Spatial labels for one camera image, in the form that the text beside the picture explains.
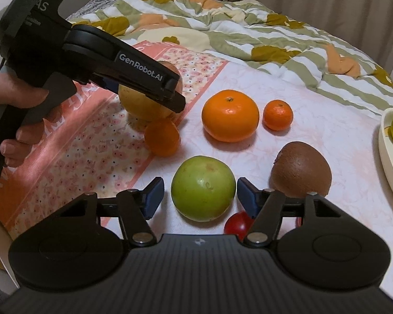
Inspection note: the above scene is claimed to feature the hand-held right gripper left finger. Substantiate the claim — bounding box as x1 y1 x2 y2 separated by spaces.
54 177 166 248

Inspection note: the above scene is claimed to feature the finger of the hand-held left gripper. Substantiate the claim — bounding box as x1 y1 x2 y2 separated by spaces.
94 74 187 114

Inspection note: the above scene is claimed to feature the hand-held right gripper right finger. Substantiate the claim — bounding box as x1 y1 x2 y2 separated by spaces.
236 177 343 248

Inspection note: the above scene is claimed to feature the yellow-brown apple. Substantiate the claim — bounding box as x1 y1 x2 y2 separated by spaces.
118 61 184 122

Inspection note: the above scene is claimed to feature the small red fruit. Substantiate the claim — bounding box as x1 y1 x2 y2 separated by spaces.
224 211 255 241

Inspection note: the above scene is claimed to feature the small orange mandarin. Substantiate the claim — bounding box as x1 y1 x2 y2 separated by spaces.
145 118 181 157
263 100 294 132

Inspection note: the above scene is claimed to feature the green apple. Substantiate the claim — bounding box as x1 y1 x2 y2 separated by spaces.
171 156 237 222

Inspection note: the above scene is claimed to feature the large orange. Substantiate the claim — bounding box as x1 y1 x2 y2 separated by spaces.
201 89 260 143

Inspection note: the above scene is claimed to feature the brown kiwi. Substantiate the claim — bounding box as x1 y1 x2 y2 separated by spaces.
270 141 333 199

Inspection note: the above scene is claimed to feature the cream bowl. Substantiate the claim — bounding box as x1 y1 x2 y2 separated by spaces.
379 107 393 212

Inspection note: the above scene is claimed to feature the person's left hand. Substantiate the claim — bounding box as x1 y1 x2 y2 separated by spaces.
0 70 64 171

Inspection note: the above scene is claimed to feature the grey patterned pillow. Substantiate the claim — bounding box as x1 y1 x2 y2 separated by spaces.
65 0 109 21

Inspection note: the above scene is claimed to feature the striped floral blanket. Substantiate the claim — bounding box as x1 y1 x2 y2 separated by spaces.
65 0 393 121

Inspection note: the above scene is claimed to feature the pink floral towel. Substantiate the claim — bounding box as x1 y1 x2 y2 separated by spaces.
0 39 393 301

